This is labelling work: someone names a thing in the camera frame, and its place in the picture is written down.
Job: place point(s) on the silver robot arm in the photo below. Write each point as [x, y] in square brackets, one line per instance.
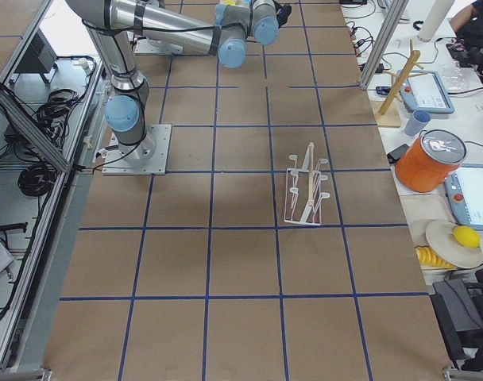
[110, 22]

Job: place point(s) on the blue cup on desk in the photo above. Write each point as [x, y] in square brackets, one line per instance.
[417, 122]

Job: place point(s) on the wooden mug tree stand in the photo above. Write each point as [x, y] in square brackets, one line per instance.
[386, 113]

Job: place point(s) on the orange bucket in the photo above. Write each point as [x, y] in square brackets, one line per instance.
[433, 156]

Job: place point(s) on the beige plate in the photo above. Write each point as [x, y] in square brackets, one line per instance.
[440, 238]

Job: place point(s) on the blue teach pendant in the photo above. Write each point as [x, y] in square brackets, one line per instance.
[464, 192]
[424, 90]

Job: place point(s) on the yellow lemon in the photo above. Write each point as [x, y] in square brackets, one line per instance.
[467, 237]

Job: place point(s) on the white wire cup rack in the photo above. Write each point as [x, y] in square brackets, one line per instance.
[303, 195]

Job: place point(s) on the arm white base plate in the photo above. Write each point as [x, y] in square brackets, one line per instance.
[149, 47]
[150, 157]

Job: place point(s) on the aluminium frame post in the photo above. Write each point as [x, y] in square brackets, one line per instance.
[383, 37]

